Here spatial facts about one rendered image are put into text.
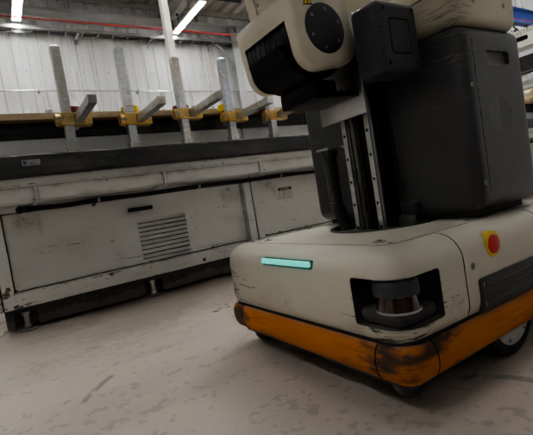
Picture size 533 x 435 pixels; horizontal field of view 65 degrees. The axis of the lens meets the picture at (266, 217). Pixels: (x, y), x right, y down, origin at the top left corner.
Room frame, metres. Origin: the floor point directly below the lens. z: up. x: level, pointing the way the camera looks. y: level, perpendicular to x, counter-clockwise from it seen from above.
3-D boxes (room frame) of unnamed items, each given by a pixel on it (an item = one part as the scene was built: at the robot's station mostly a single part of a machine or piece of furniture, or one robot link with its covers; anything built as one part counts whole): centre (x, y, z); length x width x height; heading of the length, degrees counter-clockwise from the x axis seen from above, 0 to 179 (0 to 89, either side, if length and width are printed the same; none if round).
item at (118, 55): (1.84, 0.52, 0.90); 0.04 x 0.04 x 0.48; 33
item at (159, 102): (1.78, 0.44, 0.82); 0.43 x 0.03 x 0.04; 33
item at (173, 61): (1.97, 0.31, 0.87); 0.04 x 0.04 x 0.48; 33
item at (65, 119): (1.71, 0.71, 0.83); 0.14 x 0.06 x 0.05; 123
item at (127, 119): (1.85, 0.50, 0.82); 0.14 x 0.06 x 0.05; 123
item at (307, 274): (1.08, -0.30, 0.16); 0.67 x 0.64 x 0.25; 122
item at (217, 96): (1.91, 0.23, 0.84); 0.43 x 0.03 x 0.04; 33
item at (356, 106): (0.94, -0.19, 0.68); 0.28 x 0.27 x 0.25; 32
